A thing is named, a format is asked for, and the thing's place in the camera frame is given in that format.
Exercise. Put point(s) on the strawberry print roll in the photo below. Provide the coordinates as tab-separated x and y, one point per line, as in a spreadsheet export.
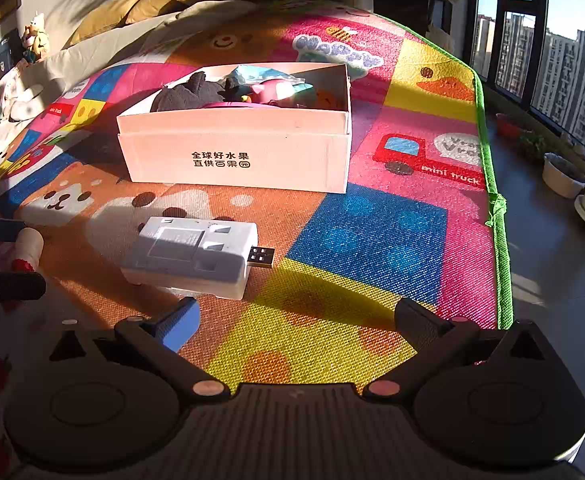
30	247

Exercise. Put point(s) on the pink comb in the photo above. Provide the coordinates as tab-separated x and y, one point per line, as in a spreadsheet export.
232	105

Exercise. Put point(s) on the beige sofa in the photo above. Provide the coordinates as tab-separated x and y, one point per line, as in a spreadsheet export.
82	55

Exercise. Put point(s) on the white device with USB plug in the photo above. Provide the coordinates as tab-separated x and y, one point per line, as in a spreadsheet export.
187	260

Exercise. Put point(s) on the colourful printed play mat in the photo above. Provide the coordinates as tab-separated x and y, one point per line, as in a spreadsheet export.
387	240

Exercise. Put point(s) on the black bag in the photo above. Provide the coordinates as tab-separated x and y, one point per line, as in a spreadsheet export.
8	55

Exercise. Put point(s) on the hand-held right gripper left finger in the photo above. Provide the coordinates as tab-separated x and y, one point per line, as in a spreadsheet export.
182	322

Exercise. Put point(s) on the pink pig toy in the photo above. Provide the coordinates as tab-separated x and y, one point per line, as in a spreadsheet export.
272	91

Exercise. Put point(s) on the red flower pot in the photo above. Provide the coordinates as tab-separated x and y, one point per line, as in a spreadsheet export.
507	126

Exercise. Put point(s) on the stuffed bear toy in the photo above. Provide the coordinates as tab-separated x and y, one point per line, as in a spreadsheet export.
35	37

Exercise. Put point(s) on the small green plant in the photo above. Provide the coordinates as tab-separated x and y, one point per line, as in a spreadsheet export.
533	144

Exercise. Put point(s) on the yellow pillow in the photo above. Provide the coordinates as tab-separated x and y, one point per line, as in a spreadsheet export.
155	0
102	17

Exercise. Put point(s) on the grey plush toy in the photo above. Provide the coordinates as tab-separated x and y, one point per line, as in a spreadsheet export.
192	92

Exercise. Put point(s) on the black window frame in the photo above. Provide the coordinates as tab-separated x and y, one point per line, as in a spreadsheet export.
540	50

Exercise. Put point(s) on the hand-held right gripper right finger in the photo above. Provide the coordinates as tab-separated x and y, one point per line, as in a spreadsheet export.
415	322

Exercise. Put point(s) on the pink cardboard box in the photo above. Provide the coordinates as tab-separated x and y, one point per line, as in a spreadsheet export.
232	130

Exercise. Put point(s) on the white bowl planter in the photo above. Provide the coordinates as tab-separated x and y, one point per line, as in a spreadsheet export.
562	177

